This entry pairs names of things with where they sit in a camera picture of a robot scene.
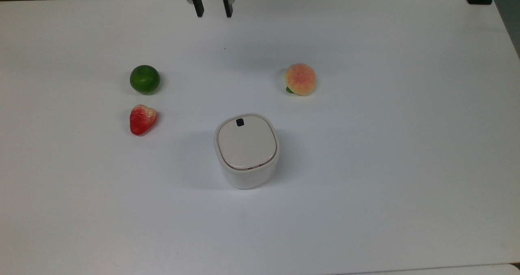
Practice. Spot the orange yellow toy peach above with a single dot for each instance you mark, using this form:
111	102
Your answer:
300	79

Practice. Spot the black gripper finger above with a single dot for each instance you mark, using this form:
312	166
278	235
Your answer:
197	3
228	3

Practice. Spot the white garbage bin with lid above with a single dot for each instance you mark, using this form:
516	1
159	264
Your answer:
246	151

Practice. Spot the red toy strawberry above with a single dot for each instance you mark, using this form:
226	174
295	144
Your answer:
141	120

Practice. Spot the green toy lime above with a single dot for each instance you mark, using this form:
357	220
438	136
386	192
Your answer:
144	79

